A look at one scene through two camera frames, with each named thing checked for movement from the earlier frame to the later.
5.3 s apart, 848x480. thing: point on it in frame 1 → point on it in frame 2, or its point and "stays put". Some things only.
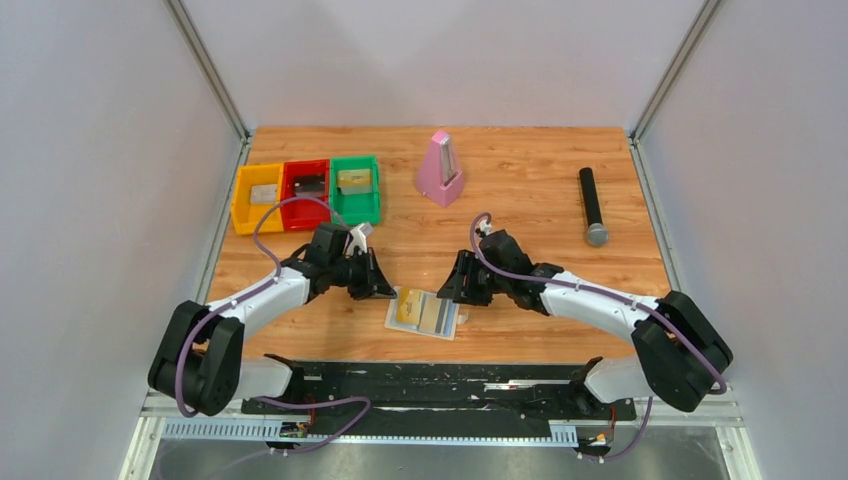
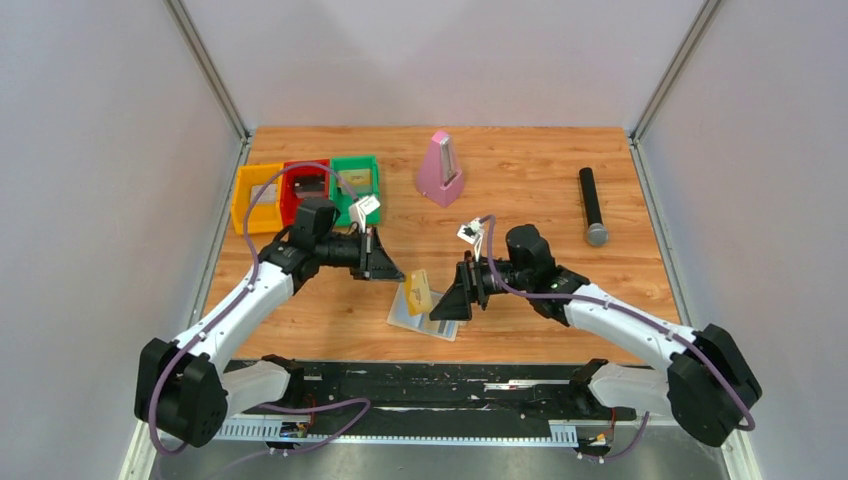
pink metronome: x=440 y=178 stays put
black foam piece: x=309 y=183 stays put
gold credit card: x=409 y=306 → x=418 y=295
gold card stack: x=354 y=181 stays put
